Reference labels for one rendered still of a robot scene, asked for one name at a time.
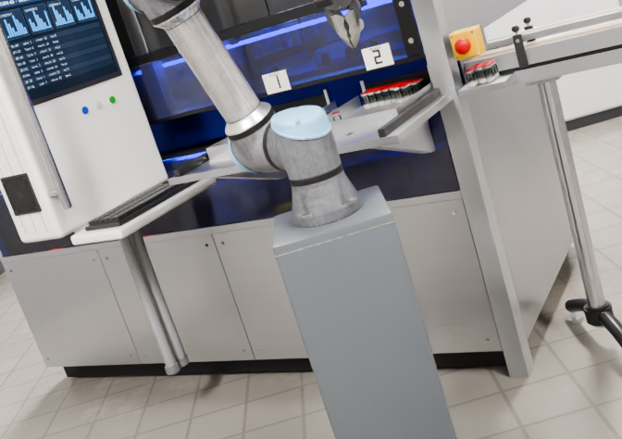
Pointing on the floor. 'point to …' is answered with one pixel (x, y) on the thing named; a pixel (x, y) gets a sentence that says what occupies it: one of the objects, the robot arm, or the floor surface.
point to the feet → (598, 317)
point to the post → (470, 171)
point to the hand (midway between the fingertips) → (352, 43)
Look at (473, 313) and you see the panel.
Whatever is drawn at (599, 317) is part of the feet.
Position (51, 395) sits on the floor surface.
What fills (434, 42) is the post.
